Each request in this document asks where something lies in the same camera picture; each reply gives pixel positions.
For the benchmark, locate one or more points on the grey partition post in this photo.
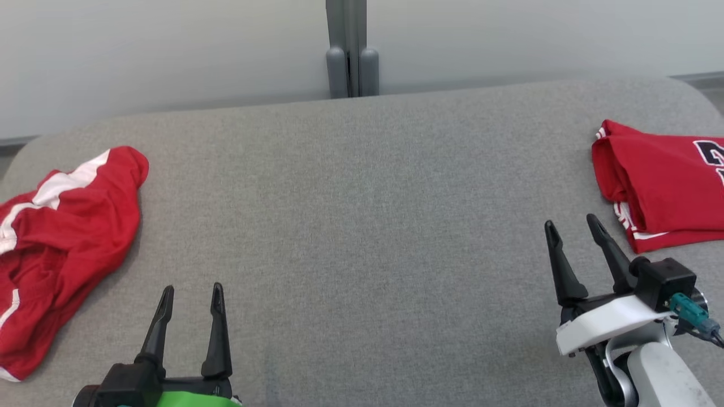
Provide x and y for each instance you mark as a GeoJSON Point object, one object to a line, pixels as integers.
{"type": "Point", "coordinates": [346, 51]}

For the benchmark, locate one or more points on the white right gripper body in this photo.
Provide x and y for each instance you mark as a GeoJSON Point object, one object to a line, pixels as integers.
{"type": "Point", "coordinates": [605, 325]}

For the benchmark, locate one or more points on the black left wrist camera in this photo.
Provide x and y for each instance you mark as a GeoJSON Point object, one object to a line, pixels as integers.
{"type": "Point", "coordinates": [85, 399]}

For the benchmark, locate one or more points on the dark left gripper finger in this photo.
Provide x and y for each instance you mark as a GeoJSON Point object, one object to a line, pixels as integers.
{"type": "Point", "coordinates": [158, 333]}
{"type": "Point", "coordinates": [218, 339]}

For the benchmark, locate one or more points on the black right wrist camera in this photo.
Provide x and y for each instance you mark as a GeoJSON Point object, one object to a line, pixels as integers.
{"type": "Point", "coordinates": [664, 282]}

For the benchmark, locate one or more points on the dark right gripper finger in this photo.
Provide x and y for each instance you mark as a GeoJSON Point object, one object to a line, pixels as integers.
{"type": "Point", "coordinates": [616, 265]}
{"type": "Point", "coordinates": [568, 282]}

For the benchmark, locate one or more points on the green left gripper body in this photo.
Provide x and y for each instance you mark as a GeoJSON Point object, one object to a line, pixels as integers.
{"type": "Point", "coordinates": [136, 387]}

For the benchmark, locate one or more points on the red basketball jersey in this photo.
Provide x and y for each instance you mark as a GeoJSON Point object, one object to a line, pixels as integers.
{"type": "Point", "coordinates": [662, 186]}

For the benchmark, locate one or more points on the teal right camera connector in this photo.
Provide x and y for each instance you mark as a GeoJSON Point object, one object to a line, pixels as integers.
{"type": "Point", "coordinates": [687, 310]}

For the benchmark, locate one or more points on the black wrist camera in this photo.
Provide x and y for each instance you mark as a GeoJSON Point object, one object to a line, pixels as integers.
{"type": "Point", "coordinates": [664, 282]}
{"type": "Point", "coordinates": [85, 399]}

